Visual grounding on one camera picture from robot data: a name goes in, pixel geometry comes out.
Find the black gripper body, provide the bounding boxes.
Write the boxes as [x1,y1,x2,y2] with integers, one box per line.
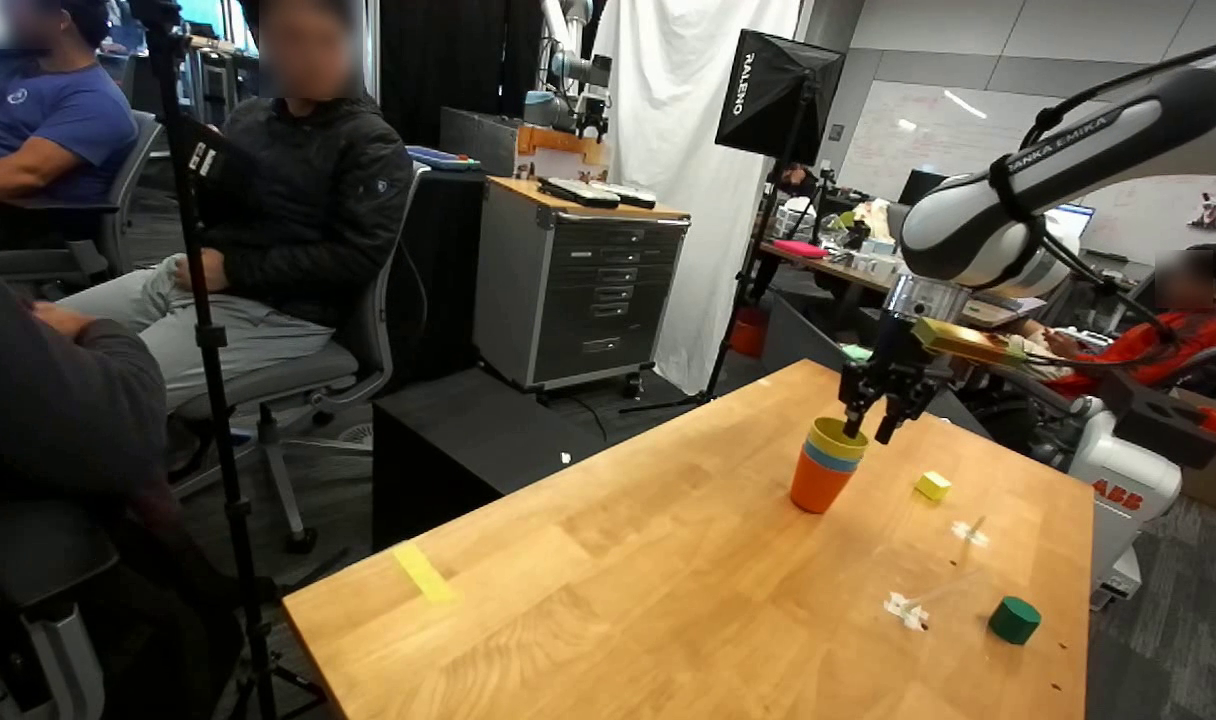
[844,314,957,414]

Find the white ABB robot base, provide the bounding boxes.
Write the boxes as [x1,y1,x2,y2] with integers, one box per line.
[1064,391,1188,603]

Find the orange plastic cup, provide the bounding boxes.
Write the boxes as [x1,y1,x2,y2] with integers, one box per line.
[787,445,860,519]

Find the yellow cube block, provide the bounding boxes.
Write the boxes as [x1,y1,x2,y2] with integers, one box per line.
[911,468,957,507]

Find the cluttered wooden desk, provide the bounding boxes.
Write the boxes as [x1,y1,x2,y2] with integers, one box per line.
[763,235,905,364]

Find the red floor container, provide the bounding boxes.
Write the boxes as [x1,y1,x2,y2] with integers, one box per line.
[731,306,774,361]

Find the clear plastic stick piece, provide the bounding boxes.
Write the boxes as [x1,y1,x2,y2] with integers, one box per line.
[949,514,991,572]

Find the black light stand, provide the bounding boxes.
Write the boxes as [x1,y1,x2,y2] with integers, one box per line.
[700,157,787,403]

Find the white plastic jack piece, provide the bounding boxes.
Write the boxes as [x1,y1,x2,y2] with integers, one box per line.
[882,590,938,638]

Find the green cylinder block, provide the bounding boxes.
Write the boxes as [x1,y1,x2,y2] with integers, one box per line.
[987,592,1046,648]

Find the person in red shirt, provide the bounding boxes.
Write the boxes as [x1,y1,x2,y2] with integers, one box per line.
[1040,239,1216,401]

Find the black softbox light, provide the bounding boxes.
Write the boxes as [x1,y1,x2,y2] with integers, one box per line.
[714,29,847,173]

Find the grey drawer cabinet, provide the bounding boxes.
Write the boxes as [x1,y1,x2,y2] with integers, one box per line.
[467,173,698,398]

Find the black flat keyboard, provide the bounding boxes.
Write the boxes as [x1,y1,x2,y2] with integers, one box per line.
[610,179,664,211]
[538,173,625,211]

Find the white hanging curtain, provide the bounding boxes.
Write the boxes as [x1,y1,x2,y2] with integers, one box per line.
[593,0,811,398]

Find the orange cardboard box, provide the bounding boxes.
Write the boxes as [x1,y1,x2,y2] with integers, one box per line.
[510,122,610,189]

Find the yellow tape strip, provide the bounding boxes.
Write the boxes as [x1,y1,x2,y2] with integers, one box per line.
[394,541,460,611]

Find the grey mesh office chair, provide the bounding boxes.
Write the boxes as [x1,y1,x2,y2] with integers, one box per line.
[0,114,164,293]
[164,163,425,552]
[0,498,113,720]

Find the person in black jacket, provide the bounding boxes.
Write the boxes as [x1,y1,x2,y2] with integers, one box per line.
[24,0,419,416]

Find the black tripod stand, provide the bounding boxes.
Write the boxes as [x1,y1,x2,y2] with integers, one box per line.
[134,0,286,720]

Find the person in yellow dark sweater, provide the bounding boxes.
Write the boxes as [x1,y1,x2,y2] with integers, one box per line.
[0,251,174,536]

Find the person in blue shirt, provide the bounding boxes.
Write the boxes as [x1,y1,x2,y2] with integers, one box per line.
[0,0,143,211]

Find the tan wrist camera mount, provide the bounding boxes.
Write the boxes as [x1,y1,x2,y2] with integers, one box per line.
[920,316,1040,370]

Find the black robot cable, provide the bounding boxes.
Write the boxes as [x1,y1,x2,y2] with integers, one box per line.
[1022,31,1216,153]

